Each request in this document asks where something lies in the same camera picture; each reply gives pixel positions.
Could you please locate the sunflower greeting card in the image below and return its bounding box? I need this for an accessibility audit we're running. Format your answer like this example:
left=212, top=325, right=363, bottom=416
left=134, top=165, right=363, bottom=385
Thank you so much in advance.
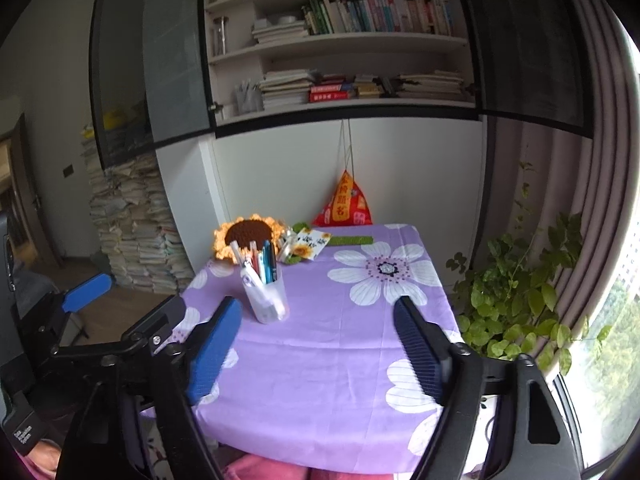
left=290, top=228, right=331, bottom=260

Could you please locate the black marker pen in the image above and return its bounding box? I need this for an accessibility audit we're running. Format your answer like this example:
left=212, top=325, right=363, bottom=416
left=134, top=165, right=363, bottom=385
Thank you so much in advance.
left=269, top=244, right=278, bottom=283

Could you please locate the frosted plastic cup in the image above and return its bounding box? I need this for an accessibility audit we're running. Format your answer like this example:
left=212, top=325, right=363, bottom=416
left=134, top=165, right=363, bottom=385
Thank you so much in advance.
left=242, top=278, right=288, bottom=324

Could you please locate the grey curtain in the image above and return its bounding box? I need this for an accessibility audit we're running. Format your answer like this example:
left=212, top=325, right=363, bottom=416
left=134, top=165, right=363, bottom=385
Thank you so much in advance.
left=484, top=0, right=640, bottom=371

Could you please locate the white bookshelf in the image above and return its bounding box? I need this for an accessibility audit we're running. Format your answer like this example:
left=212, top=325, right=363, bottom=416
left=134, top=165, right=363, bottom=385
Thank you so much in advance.
left=203, top=0, right=477, bottom=134

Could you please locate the green crocheted stem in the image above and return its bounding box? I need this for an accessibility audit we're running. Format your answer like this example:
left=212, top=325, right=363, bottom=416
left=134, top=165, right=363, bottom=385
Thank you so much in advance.
left=286, top=222, right=374, bottom=263

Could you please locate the green potted plant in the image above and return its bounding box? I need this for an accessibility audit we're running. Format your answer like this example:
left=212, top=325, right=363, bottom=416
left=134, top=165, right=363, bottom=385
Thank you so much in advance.
left=446, top=160, right=612, bottom=375

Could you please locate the purple floral tablecloth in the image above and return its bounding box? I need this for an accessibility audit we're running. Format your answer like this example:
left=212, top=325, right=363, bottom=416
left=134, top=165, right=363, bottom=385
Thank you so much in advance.
left=195, top=223, right=461, bottom=479

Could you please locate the blue pen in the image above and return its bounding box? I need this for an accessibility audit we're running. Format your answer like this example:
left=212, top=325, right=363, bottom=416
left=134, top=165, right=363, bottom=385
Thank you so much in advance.
left=262, top=240, right=271, bottom=284

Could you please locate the green white pen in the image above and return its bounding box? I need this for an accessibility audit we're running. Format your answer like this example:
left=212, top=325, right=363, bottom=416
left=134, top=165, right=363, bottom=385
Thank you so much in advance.
left=257, top=252, right=268, bottom=284

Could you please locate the red triangular pouch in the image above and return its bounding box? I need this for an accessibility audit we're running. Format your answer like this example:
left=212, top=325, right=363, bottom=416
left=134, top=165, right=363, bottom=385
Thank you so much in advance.
left=312, top=170, right=372, bottom=226

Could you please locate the stack of papers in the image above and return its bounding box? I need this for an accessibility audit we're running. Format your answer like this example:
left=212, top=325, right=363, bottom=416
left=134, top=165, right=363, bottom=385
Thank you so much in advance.
left=81, top=127, right=194, bottom=294

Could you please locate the pink sleeve forearm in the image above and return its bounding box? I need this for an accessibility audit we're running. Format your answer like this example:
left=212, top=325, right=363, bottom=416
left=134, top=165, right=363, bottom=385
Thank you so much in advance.
left=8, top=450, right=402, bottom=480

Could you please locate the red white patterned pen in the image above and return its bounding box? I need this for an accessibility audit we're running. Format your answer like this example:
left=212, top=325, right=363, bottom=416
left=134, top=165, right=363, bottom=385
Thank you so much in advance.
left=229, top=240, right=252, bottom=269

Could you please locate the left hand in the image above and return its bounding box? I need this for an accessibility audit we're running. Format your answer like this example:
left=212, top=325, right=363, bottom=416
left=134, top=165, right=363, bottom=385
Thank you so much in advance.
left=17, top=440, right=61, bottom=480

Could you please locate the crocheted sunflower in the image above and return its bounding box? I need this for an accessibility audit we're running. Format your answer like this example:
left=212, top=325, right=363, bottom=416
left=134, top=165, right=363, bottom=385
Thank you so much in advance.
left=212, top=214, right=288, bottom=263

